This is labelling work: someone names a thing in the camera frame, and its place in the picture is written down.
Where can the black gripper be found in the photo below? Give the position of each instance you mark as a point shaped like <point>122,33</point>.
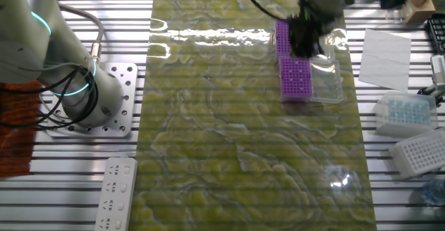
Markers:
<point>313,15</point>

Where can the white paper sheet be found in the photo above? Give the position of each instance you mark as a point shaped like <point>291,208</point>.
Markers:
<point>384,60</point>

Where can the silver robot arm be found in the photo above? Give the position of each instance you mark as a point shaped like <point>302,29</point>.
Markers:
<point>28,32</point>

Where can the white power strip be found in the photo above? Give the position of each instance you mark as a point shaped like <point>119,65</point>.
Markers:
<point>114,196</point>

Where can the purple pipette tip box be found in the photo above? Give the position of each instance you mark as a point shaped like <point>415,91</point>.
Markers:
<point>295,79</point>
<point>282,39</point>

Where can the green marble pattern mat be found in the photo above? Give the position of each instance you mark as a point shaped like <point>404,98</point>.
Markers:
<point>226,137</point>

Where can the water bottle blue cap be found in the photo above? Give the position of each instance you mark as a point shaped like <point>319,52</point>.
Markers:
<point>436,192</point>

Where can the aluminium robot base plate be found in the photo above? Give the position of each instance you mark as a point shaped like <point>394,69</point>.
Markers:
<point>127,85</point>

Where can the black keyboard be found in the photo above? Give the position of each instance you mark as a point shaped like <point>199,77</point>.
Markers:
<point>438,32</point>

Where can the red brown wooden board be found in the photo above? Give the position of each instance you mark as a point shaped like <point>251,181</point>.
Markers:
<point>17,137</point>

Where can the silver depth camera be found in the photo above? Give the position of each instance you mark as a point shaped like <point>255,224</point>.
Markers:
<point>438,69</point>

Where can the clear box blue tips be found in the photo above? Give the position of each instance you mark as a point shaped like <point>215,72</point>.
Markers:
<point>405,114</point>

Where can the small brown cardboard box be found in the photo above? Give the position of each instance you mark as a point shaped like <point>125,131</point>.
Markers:
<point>420,10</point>

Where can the white pipette tip rack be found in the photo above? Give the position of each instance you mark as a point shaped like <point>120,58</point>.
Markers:
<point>420,154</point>

